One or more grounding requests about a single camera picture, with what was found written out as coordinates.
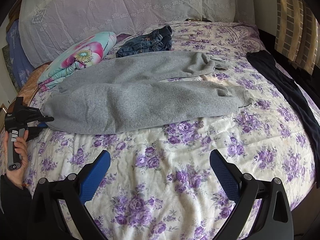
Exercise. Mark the blue patterned pillow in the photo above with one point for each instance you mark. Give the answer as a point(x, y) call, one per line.
point(21, 66)

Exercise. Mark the grey fleece sweatpants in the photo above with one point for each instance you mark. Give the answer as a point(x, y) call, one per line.
point(141, 91)

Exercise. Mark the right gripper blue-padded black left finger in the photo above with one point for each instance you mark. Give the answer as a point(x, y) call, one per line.
point(75, 190)

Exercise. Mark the folded floral teal blanket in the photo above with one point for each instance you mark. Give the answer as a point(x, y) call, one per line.
point(84, 54)

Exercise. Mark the white lace headboard cover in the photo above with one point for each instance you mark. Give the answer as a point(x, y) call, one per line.
point(49, 27)

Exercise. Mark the striped beige curtain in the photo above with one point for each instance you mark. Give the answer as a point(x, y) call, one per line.
point(297, 36)

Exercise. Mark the orange brown pillow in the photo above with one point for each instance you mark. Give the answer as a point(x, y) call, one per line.
point(29, 90)

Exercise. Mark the purple floral bedspread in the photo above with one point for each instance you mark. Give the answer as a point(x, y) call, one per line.
point(160, 184)

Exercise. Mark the person's left hand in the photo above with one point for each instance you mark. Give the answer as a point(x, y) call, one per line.
point(16, 176)

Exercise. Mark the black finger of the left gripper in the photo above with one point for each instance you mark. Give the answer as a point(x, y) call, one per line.
point(44, 118)

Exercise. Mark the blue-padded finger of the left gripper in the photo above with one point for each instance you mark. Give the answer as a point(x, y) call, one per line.
point(34, 131)

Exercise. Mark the folded blue denim jeans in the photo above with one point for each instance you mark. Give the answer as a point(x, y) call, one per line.
point(157, 40)

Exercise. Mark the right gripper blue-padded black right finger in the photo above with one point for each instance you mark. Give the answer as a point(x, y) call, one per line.
point(274, 218)

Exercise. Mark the dark navy pants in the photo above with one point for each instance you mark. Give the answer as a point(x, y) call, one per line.
point(265, 64)

